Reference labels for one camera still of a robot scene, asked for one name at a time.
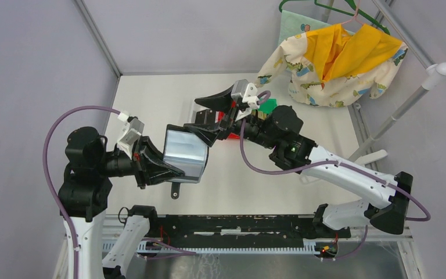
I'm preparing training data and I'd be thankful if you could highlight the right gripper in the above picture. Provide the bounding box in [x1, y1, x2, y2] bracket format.
[184, 83, 278, 149]

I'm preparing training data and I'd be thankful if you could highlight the light green towel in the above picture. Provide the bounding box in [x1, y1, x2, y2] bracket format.
[276, 9, 358, 76]

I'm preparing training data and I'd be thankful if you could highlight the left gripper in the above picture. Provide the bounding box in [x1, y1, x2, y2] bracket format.
[96, 132, 185, 186]

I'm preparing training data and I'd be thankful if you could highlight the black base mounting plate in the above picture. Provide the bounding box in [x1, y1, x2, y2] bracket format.
[146, 214, 351, 248]

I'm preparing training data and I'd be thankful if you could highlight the green plastic bin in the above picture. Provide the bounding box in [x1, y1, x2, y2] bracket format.
[257, 98, 278, 114]

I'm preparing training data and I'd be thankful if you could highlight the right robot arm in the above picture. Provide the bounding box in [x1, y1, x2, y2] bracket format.
[187, 86, 413, 237]

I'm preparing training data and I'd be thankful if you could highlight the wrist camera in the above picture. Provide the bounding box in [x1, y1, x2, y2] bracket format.
[116, 116, 145, 158]
[231, 79, 260, 112]

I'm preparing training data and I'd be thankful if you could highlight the red plastic bin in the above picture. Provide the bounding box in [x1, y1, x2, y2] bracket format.
[216, 112, 240, 140]

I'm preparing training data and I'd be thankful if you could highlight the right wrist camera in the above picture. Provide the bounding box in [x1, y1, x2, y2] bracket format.
[231, 79, 260, 112]

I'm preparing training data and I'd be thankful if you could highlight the white clothes rack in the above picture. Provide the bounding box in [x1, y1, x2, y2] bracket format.
[300, 0, 446, 185]

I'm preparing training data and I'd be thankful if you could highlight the green clothes hanger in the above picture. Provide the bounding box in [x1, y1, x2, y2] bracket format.
[278, 0, 394, 37]

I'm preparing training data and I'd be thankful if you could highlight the pink clothes hanger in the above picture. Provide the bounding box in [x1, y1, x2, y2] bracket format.
[341, 0, 365, 26]

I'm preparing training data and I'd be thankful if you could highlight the black leather card holder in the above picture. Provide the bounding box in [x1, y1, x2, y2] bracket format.
[163, 124, 209, 199]

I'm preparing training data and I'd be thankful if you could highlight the white cable tray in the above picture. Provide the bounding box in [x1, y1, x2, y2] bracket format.
[136, 241, 337, 257]

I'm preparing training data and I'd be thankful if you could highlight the yellow cream children's jacket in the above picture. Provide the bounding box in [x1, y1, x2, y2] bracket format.
[255, 24, 409, 108]

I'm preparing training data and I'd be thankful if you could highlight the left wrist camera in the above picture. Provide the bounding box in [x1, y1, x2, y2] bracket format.
[116, 116, 145, 158]

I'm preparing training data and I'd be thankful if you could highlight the white plastic bin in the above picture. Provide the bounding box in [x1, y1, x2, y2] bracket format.
[188, 102, 206, 123]

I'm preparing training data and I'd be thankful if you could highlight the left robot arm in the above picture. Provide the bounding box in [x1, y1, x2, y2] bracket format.
[58, 127, 185, 278]

